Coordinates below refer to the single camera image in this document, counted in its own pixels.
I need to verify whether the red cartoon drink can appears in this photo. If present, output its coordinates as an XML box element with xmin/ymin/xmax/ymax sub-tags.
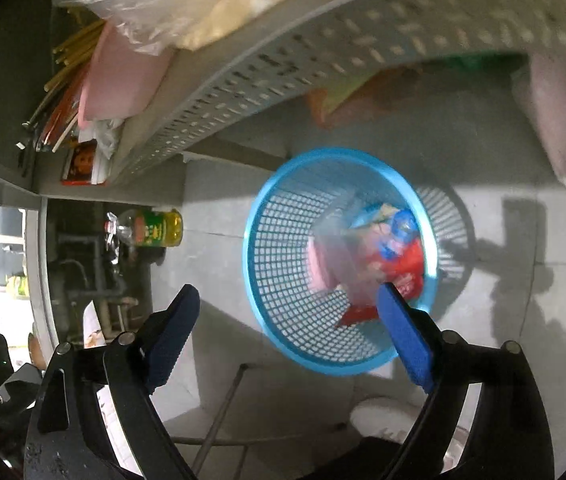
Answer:
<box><xmin>337</xmin><ymin>238</ymin><xmax>424</xmax><ymax>326</ymax></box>

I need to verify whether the pink round item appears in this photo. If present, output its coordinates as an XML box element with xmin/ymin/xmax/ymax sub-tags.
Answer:
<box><xmin>307</xmin><ymin>236</ymin><xmax>344</xmax><ymax>292</ymax></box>

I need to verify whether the perforated metal shelf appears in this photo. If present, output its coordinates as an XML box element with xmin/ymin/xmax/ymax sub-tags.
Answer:
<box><xmin>110</xmin><ymin>0</ymin><xmax>566</xmax><ymax>183</ymax></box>

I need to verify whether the cooking oil bottle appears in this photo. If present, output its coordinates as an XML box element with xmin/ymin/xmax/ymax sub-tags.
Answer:
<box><xmin>105</xmin><ymin>209</ymin><xmax>184</xmax><ymax>248</ymax></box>

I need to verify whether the blue mesh trash basket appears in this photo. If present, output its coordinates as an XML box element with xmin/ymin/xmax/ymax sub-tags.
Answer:
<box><xmin>243</xmin><ymin>148</ymin><xmax>439</xmax><ymax>376</ymax></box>

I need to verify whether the clear plastic container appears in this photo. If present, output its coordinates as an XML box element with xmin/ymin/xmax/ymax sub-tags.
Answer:
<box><xmin>309</xmin><ymin>209</ymin><xmax>382</xmax><ymax>304</ymax></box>

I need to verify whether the pink basin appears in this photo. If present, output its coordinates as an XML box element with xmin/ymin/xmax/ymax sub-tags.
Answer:
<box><xmin>78</xmin><ymin>23</ymin><xmax>176</xmax><ymax>128</ymax></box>

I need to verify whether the red booklet on shelf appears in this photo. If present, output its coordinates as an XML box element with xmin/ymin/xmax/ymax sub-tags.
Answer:
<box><xmin>60</xmin><ymin>140</ymin><xmax>97</xmax><ymax>185</ymax></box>

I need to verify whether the blue plastic wrapper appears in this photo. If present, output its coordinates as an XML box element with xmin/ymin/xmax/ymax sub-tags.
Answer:
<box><xmin>351</xmin><ymin>203</ymin><xmax>420</xmax><ymax>261</ymax></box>

